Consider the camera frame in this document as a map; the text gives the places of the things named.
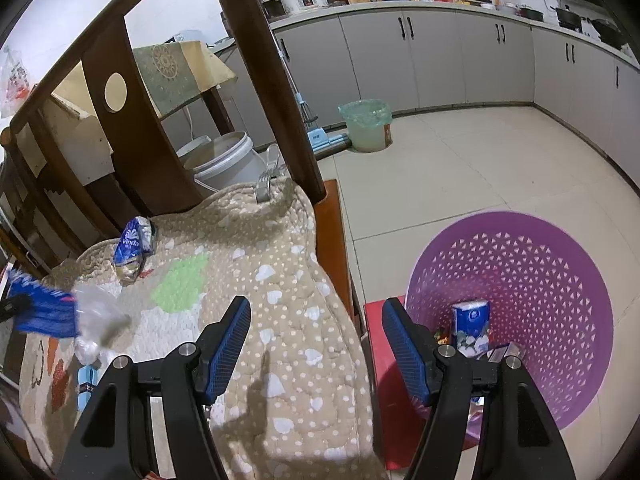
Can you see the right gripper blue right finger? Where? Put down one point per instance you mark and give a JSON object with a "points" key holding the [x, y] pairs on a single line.
{"points": [[413, 347]]}

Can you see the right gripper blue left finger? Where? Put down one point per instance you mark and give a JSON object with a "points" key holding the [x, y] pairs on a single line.
{"points": [[222, 343]]}

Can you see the blue Chinese text box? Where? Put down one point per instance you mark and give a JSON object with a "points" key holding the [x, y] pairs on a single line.
{"points": [[43, 310]]}

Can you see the floral tissue packet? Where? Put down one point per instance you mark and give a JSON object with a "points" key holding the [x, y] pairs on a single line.
{"points": [[470, 325]]}

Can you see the clear plastic bag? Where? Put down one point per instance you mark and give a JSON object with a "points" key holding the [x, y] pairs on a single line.
{"points": [[99, 320]]}

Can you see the small light blue box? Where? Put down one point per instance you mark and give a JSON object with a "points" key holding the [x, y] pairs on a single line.
{"points": [[87, 378]]}

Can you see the blue white tissue pack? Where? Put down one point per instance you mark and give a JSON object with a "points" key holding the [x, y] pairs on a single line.
{"points": [[135, 244]]}

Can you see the green lined trash bin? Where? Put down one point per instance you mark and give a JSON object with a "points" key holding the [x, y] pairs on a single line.
{"points": [[368, 124]]}

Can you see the grey kitchen cabinets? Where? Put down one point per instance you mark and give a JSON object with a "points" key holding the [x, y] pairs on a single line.
{"points": [[433, 56]]}

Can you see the red floor stool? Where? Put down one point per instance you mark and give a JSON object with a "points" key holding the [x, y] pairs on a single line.
{"points": [[401, 426]]}

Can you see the quilted heart pattern cushion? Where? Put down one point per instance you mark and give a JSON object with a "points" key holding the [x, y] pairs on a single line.
{"points": [[298, 404]]}

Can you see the purple plastic waste basket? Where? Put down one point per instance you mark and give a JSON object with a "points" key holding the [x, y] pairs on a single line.
{"points": [[545, 293]]}

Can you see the metal clip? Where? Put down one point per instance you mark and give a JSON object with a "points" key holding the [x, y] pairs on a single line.
{"points": [[275, 168]]}

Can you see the dark wooden chair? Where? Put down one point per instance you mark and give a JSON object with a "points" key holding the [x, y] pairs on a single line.
{"points": [[145, 160]]}

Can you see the white plastic bucket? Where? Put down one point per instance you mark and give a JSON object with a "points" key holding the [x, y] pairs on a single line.
{"points": [[224, 161]]}

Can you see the blue flat mop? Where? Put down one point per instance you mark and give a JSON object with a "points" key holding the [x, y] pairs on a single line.
{"points": [[322, 144]]}

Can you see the cloth covered side table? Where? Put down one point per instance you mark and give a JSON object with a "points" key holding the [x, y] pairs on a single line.
{"points": [[173, 74]]}

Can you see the black wok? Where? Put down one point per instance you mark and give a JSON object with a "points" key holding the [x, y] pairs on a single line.
{"points": [[609, 33]]}

